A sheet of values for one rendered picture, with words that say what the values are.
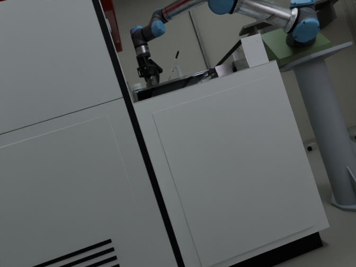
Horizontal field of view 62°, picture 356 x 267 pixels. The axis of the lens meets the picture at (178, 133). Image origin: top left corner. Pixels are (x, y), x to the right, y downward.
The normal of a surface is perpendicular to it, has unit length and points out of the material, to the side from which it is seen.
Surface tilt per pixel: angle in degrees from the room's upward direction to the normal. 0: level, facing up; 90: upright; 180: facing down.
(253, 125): 90
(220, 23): 90
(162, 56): 90
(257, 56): 90
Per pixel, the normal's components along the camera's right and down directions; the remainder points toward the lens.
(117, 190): 0.12, -0.04
